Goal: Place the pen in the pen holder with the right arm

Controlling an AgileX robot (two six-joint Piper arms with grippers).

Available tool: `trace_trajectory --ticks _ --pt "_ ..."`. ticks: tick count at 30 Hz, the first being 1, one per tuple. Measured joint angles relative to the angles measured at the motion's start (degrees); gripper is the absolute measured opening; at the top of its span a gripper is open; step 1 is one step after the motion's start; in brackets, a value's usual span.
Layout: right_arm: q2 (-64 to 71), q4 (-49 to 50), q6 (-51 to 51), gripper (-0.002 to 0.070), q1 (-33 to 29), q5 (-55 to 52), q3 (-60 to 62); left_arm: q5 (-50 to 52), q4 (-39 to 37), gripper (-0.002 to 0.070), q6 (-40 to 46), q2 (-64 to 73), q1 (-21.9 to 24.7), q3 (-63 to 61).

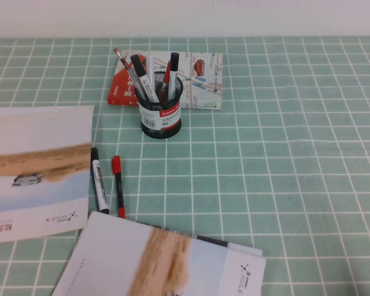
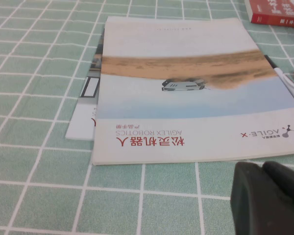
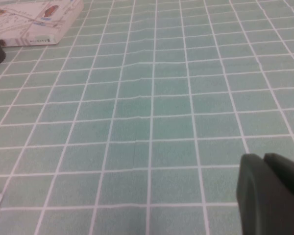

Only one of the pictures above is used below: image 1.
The black mesh pen holder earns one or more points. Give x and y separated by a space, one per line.
166 132

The red and black marker pen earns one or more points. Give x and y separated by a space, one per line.
118 188

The white pen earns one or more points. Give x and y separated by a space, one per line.
150 64

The red clear gel pen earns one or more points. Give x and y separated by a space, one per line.
124 66

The map-cover book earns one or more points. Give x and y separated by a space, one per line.
203 86

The black-capped whiteboard marker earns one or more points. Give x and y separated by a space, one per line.
100 182
138 66
174 61

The red book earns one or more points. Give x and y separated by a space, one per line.
120 89

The green white-grid tablecloth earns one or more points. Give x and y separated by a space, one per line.
296 154

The white booklet with dark stripe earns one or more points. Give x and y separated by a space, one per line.
246 249

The AgileX brochure with vehicle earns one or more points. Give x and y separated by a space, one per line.
111 262
34 138

